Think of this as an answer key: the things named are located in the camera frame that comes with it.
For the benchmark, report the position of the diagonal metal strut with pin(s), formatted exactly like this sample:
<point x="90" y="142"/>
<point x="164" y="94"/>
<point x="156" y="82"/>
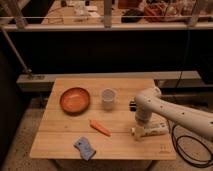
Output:
<point x="26" y="69"/>

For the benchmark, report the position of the orange wooden bowl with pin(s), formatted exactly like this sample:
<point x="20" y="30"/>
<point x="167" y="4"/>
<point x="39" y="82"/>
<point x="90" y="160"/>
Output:
<point x="75" y="100"/>

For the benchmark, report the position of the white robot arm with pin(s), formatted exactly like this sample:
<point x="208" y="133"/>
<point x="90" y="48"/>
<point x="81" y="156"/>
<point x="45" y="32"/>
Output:
<point x="149" y="101"/>

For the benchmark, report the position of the clear plastic bottle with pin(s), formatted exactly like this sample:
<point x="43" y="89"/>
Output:
<point x="150" y="129"/>

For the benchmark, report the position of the grey metal beam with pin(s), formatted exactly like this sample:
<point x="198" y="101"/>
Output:
<point x="44" y="82"/>

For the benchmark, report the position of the orange carrot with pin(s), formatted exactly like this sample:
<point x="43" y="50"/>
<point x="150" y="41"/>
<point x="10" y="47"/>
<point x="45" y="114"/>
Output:
<point x="94" y="124"/>

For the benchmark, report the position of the small black rectangular object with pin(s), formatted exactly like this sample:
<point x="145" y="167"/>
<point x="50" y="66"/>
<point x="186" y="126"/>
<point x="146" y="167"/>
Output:
<point x="132" y="106"/>

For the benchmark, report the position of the translucent plastic cup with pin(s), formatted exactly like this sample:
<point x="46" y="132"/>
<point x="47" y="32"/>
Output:
<point x="108" y="97"/>

